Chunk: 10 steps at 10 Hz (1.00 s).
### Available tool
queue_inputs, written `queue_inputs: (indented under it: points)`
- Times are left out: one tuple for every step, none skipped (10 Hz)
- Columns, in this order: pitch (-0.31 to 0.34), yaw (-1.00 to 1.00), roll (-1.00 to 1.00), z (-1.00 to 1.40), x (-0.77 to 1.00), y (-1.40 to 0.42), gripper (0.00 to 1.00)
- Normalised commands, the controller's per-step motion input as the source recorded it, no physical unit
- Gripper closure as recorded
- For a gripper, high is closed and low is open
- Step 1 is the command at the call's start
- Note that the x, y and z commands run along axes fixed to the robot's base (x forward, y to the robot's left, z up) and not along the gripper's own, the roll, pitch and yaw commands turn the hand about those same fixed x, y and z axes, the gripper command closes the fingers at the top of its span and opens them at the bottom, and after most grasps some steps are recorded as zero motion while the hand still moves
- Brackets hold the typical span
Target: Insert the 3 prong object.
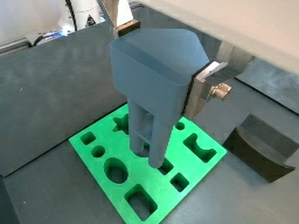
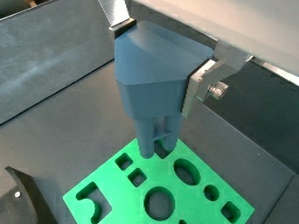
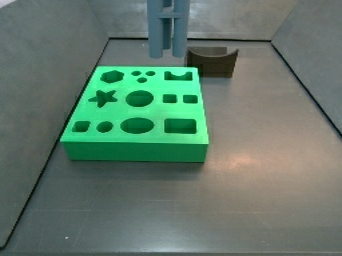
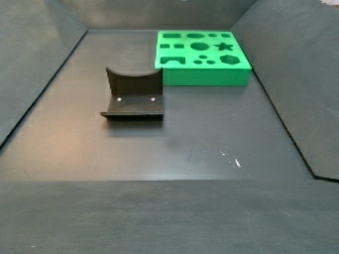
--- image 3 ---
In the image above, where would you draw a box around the blue-grey three prong object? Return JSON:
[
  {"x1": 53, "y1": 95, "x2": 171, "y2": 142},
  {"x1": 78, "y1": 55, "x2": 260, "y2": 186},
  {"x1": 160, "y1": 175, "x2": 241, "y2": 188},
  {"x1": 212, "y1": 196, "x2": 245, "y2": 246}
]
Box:
[{"x1": 147, "y1": 0, "x2": 189, "y2": 58}]

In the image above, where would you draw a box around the green shape sorter block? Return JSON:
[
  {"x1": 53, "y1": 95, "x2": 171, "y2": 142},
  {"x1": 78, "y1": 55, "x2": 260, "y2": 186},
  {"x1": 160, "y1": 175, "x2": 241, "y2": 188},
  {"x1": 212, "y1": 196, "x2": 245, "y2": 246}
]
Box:
[{"x1": 60, "y1": 66, "x2": 209, "y2": 162}]

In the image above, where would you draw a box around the dark brown curved block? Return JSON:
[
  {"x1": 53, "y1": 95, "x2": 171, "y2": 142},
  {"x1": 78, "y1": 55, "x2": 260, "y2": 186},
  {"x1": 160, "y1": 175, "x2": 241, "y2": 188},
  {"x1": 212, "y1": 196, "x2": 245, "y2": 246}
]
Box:
[{"x1": 185, "y1": 47, "x2": 239, "y2": 78}]

